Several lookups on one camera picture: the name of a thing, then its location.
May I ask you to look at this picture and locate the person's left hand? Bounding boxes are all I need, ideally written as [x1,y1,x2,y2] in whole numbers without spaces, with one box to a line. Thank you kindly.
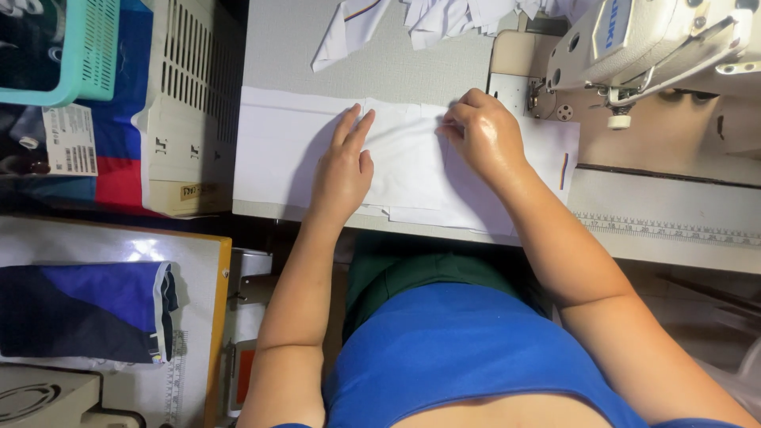
[308,103,377,224]

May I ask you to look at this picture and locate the person's right hand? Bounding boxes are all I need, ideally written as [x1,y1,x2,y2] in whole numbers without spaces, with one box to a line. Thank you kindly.
[436,88,531,182]

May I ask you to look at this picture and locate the white fabric piece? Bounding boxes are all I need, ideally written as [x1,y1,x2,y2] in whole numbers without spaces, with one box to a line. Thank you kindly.
[361,98,470,210]

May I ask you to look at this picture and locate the white striped fabric panel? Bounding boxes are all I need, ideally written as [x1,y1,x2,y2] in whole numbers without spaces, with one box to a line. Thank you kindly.
[389,113,581,237]

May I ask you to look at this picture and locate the pile of white fabric pieces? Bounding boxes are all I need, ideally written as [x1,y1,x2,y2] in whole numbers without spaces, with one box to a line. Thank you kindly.
[310,0,601,73]

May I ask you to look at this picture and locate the person's green trousers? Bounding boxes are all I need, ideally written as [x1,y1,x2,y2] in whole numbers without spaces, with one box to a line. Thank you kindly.
[344,232,551,344]

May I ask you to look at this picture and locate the stack of white fabric panels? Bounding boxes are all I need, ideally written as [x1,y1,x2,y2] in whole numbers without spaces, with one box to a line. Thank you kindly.
[232,86,393,218]

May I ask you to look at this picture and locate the white sewing machine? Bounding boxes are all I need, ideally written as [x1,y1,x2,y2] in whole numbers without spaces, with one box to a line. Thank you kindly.
[488,0,761,132]

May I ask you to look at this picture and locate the person's blue shirt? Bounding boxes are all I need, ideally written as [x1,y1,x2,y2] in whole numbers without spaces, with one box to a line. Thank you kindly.
[270,282,744,428]

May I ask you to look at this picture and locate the measuring tape strip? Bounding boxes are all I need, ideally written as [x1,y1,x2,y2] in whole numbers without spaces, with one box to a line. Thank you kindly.
[572,211,761,247]

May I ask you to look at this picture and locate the cream plastic crate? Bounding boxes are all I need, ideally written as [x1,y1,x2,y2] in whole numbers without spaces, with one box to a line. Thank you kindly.
[132,0,247,218]

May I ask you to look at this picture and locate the blue and red fabric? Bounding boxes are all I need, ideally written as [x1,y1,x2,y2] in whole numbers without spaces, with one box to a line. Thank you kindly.
[0,0,157,216]

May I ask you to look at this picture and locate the white paper label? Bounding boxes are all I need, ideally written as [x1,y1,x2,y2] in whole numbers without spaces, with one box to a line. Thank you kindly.
[42,103,99,177]

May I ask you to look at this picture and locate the side table with orange edge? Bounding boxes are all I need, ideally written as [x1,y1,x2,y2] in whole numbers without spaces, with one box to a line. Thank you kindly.
[0,215,233,428]

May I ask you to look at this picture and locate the teal plastic basket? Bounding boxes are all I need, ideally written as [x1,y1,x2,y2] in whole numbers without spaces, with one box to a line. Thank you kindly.
[0,0,121,108]

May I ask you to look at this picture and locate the folded navy blue garment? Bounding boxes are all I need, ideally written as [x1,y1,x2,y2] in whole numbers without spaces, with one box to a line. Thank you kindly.
[0,262,179,365]

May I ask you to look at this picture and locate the cream machine part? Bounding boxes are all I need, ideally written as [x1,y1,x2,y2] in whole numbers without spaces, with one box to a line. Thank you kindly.
[0,364,146,428]

